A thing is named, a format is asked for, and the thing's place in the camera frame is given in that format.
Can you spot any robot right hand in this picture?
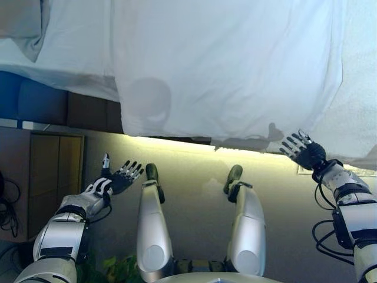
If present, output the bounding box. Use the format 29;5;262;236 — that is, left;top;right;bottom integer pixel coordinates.
279;128;328;172

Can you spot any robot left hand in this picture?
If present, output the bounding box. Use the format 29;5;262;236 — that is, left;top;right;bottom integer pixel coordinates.
101;153;145;195

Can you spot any white duvet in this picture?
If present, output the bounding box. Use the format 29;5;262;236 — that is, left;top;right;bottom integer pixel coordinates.
113;0;377;170

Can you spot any silver robot left leg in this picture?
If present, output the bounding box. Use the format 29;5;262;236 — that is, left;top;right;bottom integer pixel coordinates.
136;163;174;281

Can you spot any silver robot leg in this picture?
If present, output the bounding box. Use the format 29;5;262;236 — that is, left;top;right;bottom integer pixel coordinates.
136;163;174;281
223;164;268;278

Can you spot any wooden nightstand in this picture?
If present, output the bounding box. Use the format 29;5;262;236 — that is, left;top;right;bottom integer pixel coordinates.
0;126;87;243

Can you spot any green plant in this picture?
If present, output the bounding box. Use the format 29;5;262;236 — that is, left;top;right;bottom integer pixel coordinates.
78;254;141;283

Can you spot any silver robot right leg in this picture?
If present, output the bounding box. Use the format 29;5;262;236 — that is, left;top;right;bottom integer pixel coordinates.
223;164;268;278

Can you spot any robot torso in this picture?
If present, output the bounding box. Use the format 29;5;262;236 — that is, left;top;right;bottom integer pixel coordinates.
141;259;277;283

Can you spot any beige pillow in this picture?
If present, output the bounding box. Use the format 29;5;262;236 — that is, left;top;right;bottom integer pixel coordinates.
0;0;51;63

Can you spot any brown upholstered bed frame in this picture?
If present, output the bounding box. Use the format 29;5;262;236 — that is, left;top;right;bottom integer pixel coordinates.
0;70;124;136

